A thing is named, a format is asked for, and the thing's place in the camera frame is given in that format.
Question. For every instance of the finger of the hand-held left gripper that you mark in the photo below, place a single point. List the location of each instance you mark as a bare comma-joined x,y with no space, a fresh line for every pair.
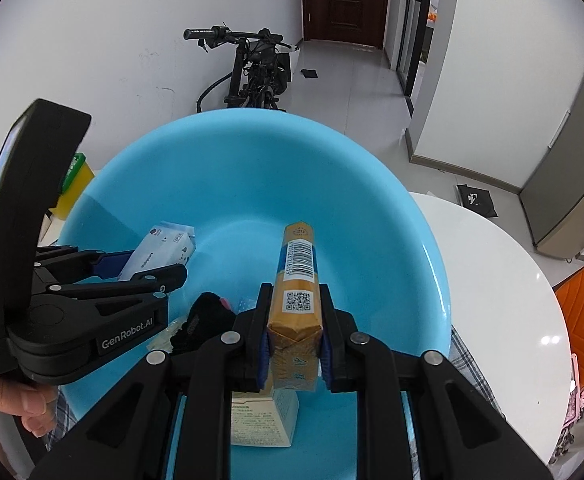
147,282
114,265

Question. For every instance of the yellow bin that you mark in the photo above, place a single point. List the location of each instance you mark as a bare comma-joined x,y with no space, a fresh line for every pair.
74,185

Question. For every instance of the pink toy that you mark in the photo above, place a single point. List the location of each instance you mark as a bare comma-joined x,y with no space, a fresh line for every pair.
576,395

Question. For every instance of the black framed glass door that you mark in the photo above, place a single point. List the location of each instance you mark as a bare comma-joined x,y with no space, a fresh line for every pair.
414,20

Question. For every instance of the blue plastic basin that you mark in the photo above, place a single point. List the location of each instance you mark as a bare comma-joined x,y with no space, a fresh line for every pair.
347,200

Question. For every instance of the long gold and blue box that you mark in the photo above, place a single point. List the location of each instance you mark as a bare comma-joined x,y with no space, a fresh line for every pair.
297,310

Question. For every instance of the person's left hand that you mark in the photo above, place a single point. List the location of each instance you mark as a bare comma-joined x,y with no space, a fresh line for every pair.
12,397

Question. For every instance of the cream box with printed text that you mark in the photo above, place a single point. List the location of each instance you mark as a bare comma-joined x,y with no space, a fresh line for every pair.
262,420

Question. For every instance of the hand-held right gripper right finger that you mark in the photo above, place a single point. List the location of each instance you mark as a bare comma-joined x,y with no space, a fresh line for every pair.
324,355

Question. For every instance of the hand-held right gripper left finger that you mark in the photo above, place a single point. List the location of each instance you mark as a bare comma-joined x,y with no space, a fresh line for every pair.
263,355

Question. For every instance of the black bag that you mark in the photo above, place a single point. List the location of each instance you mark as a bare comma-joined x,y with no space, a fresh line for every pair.
477,201

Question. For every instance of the white and blue wipes pack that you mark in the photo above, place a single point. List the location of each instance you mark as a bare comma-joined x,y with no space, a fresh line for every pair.
164,250

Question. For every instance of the black floor mat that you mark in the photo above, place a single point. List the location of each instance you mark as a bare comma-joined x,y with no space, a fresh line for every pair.
309,74

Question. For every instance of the blue plaid cloth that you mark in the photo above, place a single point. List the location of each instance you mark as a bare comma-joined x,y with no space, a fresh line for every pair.
467,370

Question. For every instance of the black fluffy hair band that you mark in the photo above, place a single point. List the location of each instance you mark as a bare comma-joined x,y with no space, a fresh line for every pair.
207,317

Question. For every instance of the gold refrigerator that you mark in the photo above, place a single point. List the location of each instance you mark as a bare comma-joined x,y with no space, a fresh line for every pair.
572,160

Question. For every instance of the dark brown door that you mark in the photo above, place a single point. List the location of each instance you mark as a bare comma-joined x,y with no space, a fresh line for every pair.
347,0

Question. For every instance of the black bicycle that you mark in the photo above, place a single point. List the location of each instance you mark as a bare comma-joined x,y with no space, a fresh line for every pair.
254,70

